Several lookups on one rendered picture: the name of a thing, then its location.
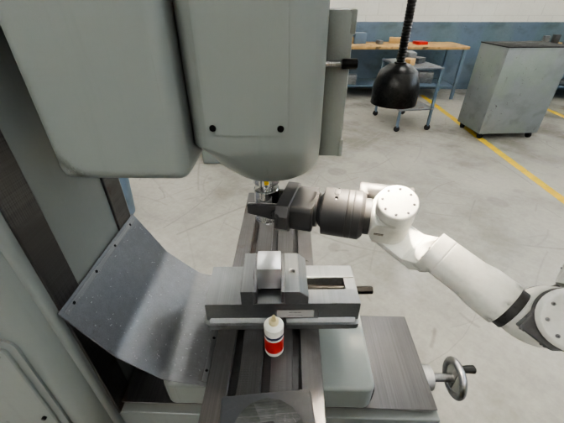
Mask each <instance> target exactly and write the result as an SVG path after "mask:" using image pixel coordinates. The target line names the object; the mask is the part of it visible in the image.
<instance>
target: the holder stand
mask: <svg viewBox="0 0 564 423"><path fill-rule="evenodd" d="M220 423H316V421H315V416H314V410H313V404H312V399H311V392H310V390H309V389H299V390H290V391H280V392H271V393H261V394H243V395H234V396H224V397H222V400H221V413H220Z"/></svg>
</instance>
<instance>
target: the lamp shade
mask: <svg viewBox="0 0 564 423"><path fill-rule="evenodd" d="M419 90H420V81H419V71H418V70H417V69H416V68H415V67H414V66H413V65H412V64H409V63H406V62H404V63H399V62H396V61H395V62H393V63H389V64H387V65H386V66H385V67H383V68H382V69H380V70H379V73H378V75H377V77H376V79H375V81H374V83H373V90H372V96H371V101H370V102H371V103H372V104H373V105H375V106H377V107H384V108H390V109H408V108H412V107H415V105H416V102H417V98H418V94H419Z"/></svg>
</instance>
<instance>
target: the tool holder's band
mask: <svg viewBox="0 0 564 423"><path fill-rule="evenodd" d="M254 194H255V195H256V196H259V197H263V198H270V197H274V196H277V195H278V194H279V186H278V185H276V186H273V187H272V188H271V189H269V190H264V189H262V188H261V187H259V186H255V187H254Z"/></svg>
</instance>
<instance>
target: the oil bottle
mask: <svg viewBox="0 0 564 423"><path fill-rule="evenodd" d="M264 346H265V352H266V353H267V354H268V355H269V356H270V357H278V356H279V355H280V354H281V353H282V352H283V351H284V323H283V321H282V320H281V319H280V318H279V317H277V316H275V315H272V316H271V317H269V318H267V319H266V320H265V322H264Z"/></svg>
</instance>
